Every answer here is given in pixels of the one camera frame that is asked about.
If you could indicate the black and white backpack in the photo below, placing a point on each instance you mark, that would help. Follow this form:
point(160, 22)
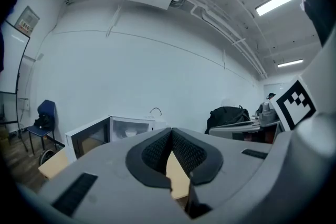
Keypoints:
point(47, 157)

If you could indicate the black-framed whiteboard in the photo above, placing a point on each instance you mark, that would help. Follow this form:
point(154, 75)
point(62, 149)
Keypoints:
point(6, 107)
point(10, 60)

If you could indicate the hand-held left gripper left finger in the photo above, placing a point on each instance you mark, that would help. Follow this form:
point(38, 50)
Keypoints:
point(105, 183)

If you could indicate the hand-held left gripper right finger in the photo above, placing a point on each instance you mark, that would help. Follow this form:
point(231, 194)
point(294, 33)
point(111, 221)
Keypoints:
point(223, 178)

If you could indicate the long ceiling light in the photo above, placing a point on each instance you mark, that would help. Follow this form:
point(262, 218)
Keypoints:
point(278, 0)
point(290, 63)

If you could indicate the white microwave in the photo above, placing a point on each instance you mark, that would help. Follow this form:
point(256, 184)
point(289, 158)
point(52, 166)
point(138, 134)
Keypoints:
point(89, 131)

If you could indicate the white ceiling pipes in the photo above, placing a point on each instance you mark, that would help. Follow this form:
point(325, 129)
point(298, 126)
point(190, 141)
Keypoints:
point(237, 43)

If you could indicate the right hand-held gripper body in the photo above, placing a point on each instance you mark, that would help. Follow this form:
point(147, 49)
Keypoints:
point(294, 105)

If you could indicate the small black bag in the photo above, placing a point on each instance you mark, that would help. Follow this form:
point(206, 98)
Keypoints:
point(42, 121)

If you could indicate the blue chair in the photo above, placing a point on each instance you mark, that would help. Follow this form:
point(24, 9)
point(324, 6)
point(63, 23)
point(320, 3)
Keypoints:
point(47, 108)

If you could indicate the white wall socket box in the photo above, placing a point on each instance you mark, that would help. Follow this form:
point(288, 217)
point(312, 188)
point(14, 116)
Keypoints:
point(23, 104)

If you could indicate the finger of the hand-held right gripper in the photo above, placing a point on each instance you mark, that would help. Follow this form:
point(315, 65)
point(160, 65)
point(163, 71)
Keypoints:
point(236, 127)

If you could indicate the large black bag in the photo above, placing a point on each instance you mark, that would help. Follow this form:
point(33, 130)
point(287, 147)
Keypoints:
point(228, 118)

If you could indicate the grey electrical panel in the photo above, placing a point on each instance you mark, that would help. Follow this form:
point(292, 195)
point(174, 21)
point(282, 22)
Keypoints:
point(26, 21)

